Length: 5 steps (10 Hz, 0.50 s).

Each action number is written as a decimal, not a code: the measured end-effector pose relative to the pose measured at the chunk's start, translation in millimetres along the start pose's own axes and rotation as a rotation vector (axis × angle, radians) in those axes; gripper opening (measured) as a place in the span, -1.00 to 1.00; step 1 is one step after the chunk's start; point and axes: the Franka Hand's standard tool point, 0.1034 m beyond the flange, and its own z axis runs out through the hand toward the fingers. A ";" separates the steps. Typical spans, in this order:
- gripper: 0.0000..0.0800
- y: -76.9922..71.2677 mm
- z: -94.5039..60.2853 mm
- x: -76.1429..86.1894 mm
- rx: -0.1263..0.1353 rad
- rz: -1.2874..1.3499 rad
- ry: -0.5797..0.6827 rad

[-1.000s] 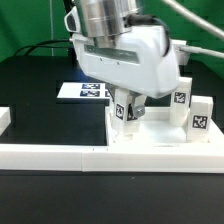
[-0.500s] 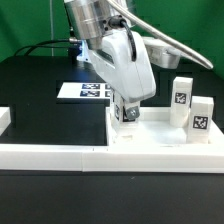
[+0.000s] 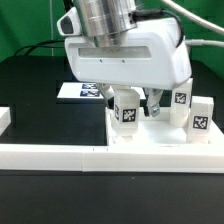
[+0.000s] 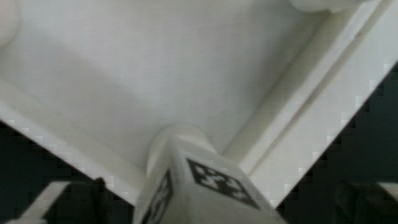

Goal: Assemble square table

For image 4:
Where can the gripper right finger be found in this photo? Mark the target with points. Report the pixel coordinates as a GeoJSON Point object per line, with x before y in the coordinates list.
{"type": "Point", "coordinates": [367, 203]}

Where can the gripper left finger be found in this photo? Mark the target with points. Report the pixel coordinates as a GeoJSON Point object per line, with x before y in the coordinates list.
{"type": "Point", "coordinates": [72, 203]}

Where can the white table leg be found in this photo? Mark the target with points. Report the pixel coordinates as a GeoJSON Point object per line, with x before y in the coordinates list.
{"type": "Point", "coordinates": [198, 191]}

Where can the white square tabletop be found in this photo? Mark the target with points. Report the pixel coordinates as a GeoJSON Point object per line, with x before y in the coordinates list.
{"type": "Point", "coordinates": [122, 65]}

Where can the white U-shaped fence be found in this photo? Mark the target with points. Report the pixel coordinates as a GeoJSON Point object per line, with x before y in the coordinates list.
{"type": "Point", "coordinates": [333, 105]}

